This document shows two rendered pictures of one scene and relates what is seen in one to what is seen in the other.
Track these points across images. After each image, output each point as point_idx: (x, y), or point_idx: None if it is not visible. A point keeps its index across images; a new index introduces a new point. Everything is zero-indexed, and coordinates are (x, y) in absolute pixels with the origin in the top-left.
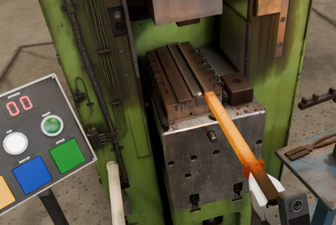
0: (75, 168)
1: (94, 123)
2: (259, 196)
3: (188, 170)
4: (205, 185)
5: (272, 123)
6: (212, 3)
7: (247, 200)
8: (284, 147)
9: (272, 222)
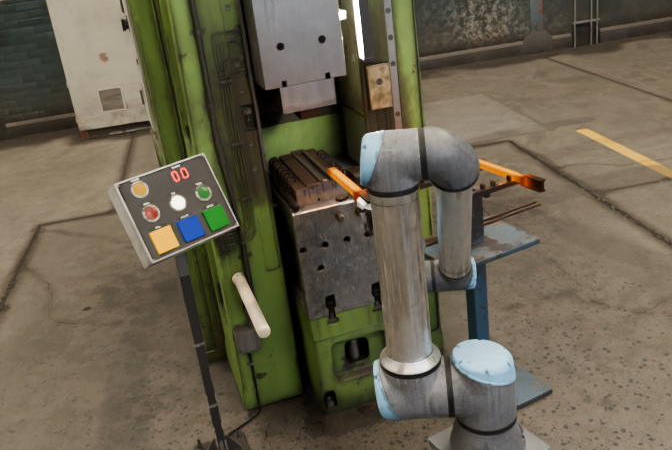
0: (222, 229)
1: None
2: (362, 202)
3: (320, 260)
4: (340, 283)
5: None
6: (327, 95)
7: None
8: None
9: (368, 208)
